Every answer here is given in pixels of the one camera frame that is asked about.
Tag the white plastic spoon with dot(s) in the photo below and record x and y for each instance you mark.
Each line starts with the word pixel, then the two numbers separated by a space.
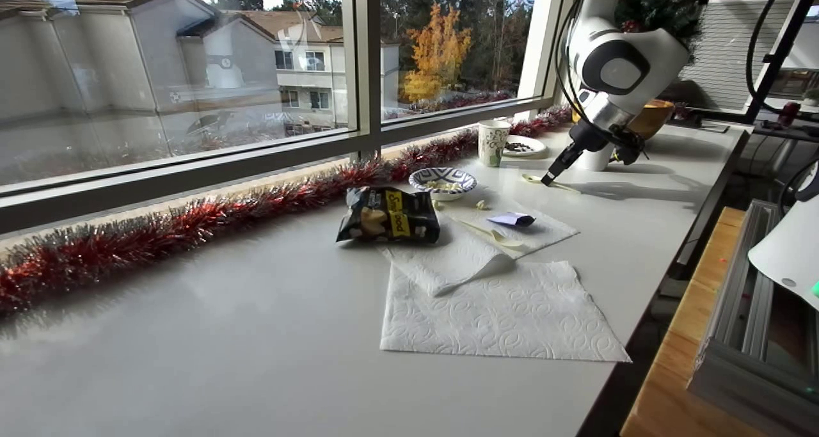
pixel 532 178

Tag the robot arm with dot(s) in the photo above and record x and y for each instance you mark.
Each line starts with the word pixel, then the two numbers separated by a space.
pixel 624 59

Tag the green patterned paper cup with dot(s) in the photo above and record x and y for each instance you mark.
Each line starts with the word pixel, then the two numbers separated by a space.
pixel 493 143

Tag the stand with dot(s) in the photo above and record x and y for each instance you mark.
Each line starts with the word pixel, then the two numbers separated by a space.
pixel 784 47

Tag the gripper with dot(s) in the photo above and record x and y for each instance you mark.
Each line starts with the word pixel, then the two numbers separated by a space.
pixel 590 137

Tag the wooden bowl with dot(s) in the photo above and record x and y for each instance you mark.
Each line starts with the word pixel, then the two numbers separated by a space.
pixel 652 120

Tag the flat white paper towel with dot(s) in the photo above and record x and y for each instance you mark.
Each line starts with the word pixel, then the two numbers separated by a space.
pixel 505 322

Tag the white plate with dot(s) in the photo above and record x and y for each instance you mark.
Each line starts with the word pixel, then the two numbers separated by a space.
pixel 536 147

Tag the window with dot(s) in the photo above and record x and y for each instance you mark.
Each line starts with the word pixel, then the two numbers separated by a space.
pixel 160 72
pixel 461 40
pixel 729 47

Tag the folded white paper towel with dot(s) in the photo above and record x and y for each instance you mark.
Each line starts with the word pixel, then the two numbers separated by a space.
pixel 448 261

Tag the white mug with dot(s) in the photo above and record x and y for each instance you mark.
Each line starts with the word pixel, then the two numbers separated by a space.
pixel 595 158

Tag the heap of popcorn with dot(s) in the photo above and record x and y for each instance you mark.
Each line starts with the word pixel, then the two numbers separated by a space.
pixel 443 185

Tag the red and silver tinsel garland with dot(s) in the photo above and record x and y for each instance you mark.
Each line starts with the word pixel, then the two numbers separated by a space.
pixel 192 226

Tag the black snack bag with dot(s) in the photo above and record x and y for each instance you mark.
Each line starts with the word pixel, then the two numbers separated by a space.
pixel 384 219

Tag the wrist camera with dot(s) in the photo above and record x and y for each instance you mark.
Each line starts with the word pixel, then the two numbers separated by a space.
pixel 628 148

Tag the heap of dark food pieces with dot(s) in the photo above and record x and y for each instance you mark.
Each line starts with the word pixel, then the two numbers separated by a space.
pixel 517 147

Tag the green wreath with red berries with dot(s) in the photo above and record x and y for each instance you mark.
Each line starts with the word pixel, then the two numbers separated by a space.
pixel 659 5

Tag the blue patterned paper bowl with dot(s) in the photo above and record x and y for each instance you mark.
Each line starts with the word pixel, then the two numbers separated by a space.
pixel 443 194

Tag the white plastic fork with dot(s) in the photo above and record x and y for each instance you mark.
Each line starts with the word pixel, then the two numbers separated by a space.
pixel 496 235

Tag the purple packet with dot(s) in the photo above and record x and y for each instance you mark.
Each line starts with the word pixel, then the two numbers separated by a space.
pixel 510 219

